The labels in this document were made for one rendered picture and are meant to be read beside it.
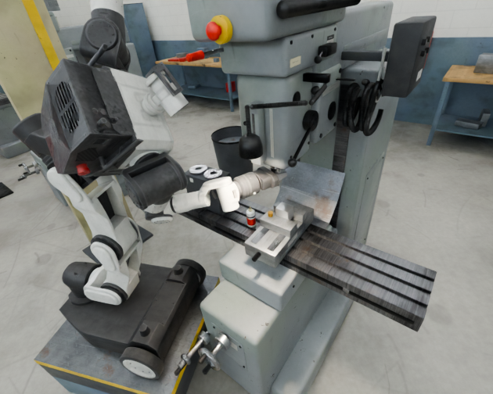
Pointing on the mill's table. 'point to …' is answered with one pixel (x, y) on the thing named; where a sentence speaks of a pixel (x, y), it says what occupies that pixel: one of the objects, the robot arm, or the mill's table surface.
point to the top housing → (254, 19)
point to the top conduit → (291, 9)
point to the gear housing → (276, 53)
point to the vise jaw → (278, 224)
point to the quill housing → (283, 94)
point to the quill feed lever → (306, 132)
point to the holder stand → (201, 174)
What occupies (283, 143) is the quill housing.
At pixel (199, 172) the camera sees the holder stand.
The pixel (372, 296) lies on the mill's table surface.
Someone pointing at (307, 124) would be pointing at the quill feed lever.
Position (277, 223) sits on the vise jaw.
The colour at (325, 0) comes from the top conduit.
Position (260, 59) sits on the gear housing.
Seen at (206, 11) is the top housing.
